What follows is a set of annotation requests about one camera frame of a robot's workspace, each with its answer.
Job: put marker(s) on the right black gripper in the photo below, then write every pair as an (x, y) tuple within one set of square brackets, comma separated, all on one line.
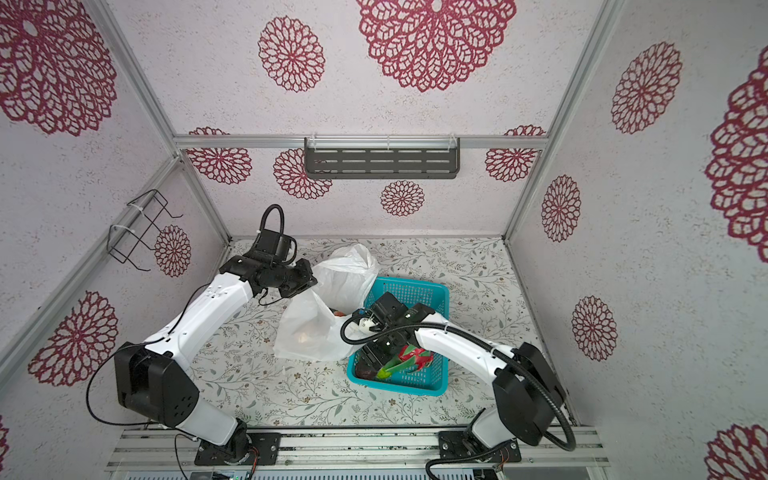
[(372, 355)]

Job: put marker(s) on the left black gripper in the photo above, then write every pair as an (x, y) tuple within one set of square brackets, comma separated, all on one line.
[(308, 280)]

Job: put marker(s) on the white plastic bag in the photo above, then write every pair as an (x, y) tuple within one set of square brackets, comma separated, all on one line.
[(309, 329)]

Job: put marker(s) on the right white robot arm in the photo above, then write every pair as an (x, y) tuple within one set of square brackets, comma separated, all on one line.
[(528, 398)]

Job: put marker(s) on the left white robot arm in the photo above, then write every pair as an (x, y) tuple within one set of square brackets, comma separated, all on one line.
[(153, 377)]

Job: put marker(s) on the teal plastic basket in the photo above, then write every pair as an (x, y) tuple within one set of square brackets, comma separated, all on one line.
[(431, 380)]

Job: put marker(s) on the grey slotted wall shelf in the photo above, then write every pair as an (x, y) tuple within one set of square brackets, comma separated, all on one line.
[(382, 159)]

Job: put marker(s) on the black wire wall rack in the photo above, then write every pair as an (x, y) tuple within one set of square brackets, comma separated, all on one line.
[(126, 236)]

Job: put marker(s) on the aluminium front rail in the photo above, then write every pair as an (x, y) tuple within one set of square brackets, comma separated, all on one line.
[(154, 449)]

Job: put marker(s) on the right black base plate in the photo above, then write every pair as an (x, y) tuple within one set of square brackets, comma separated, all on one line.
[(454, 444)]

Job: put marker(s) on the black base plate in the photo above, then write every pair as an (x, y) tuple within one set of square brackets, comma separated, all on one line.
[(454, 444), (244, 448)]

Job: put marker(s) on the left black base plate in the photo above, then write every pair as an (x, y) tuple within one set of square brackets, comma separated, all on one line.
[(244, 448)]

